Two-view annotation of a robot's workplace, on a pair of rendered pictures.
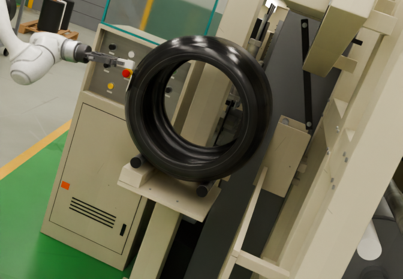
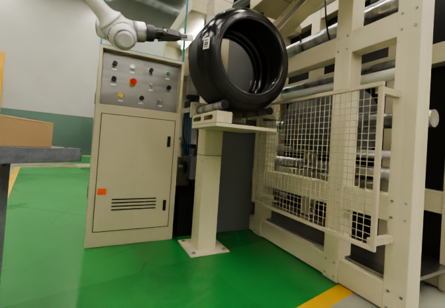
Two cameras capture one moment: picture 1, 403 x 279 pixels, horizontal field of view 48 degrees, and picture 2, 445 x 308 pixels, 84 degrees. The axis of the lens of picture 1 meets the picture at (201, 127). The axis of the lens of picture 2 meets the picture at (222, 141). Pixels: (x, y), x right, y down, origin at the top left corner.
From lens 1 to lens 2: 140 cm
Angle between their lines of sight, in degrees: 39
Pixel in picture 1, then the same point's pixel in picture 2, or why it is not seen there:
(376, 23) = not seen: outside the picture
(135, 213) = (170, 187)
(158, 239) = (211, 185)
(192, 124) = not seen: hidden behind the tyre
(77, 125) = (100, 134)
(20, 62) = (122, 24)
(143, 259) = (205, 205)
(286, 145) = not seen: hidden behind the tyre
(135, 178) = (228, 116)
